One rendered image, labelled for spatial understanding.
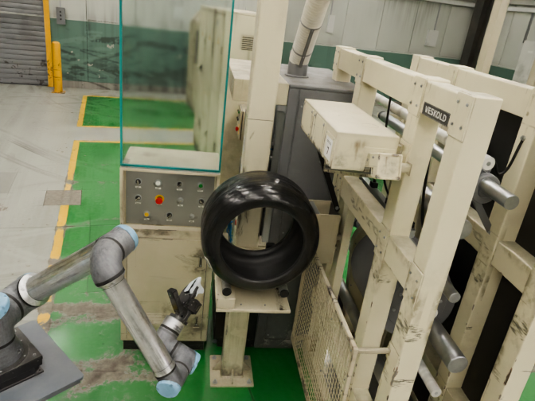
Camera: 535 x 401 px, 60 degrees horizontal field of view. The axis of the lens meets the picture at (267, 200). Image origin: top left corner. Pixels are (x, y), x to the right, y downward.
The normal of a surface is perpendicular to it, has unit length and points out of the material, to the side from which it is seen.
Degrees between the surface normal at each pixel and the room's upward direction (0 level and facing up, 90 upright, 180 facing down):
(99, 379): 0
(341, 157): 90
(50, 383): 0
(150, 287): 90
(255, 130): 90
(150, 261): 90
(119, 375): 0
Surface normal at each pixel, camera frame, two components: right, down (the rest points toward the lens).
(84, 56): 0.30, 0.40
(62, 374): 0.12, -0.91
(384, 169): 0.15, 0.10
